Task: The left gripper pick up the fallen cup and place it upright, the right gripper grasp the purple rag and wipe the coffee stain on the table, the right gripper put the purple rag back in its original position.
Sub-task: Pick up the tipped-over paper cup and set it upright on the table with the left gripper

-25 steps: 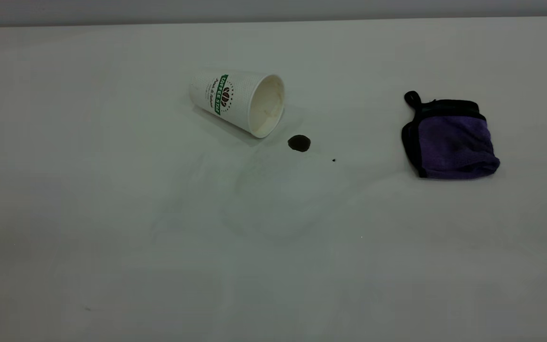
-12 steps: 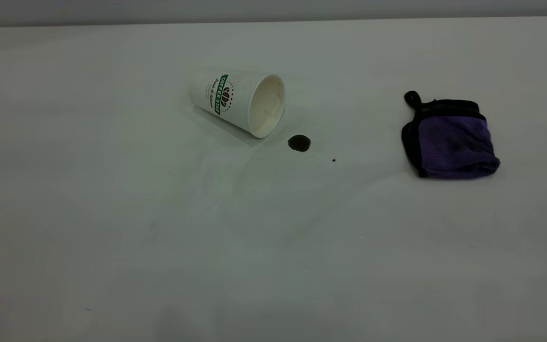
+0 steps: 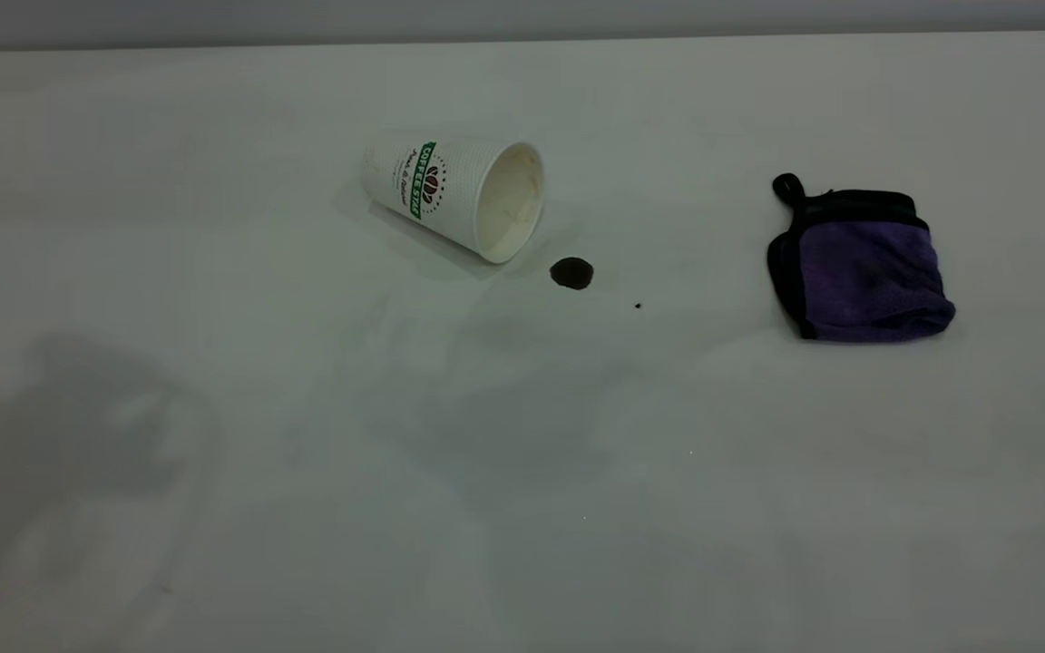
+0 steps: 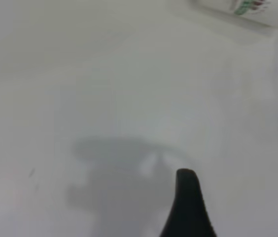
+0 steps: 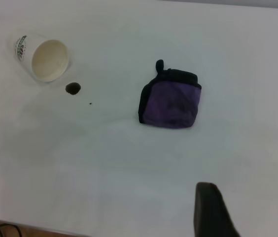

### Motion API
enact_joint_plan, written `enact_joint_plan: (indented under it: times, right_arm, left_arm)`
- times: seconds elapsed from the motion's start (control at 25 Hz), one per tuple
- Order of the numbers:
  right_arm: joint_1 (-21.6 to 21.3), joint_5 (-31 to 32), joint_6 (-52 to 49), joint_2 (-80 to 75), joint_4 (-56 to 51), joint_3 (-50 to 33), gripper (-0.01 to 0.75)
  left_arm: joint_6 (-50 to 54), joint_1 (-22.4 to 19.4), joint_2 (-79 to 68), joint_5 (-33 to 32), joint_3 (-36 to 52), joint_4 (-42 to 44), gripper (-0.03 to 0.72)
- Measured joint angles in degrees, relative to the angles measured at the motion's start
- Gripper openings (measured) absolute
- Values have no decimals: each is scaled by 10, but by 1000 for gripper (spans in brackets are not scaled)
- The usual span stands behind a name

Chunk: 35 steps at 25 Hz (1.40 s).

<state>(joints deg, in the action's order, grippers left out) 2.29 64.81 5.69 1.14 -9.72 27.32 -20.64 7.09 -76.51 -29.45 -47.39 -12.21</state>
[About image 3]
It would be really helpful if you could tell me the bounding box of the white paper coffee cup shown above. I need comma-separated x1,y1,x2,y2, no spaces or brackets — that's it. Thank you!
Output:
361,136,546,265

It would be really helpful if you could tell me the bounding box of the purple cloth with black trim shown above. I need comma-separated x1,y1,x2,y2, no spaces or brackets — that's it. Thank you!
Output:
766,172,957,344

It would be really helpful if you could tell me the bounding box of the dark brown coffee spill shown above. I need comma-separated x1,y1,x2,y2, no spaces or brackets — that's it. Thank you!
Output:
549,258,595,291

